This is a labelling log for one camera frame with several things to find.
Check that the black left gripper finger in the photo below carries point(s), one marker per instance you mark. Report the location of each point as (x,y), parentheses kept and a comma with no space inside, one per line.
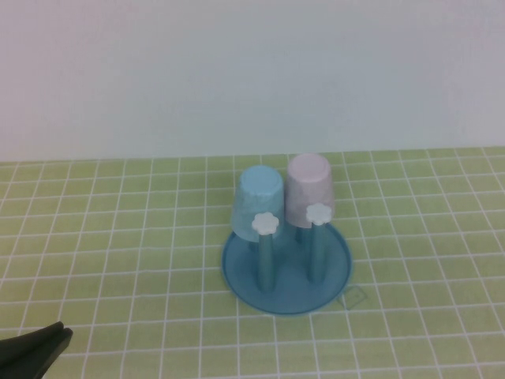
(31,336)
(31,359)

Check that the pink plastic cup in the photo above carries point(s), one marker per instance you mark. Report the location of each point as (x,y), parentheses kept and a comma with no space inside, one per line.
(309,185)

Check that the blue cup stand with pegs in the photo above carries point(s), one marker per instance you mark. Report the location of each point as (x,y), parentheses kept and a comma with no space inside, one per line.
(288,284)

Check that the light blue plastic cup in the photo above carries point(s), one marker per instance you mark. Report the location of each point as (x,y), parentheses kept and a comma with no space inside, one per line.
(256,197)

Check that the green checked tablecloth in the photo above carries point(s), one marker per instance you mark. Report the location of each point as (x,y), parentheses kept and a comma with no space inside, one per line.
(118,256)

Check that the clear tape piece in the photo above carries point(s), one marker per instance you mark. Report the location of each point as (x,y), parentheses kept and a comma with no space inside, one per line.
(354,298)

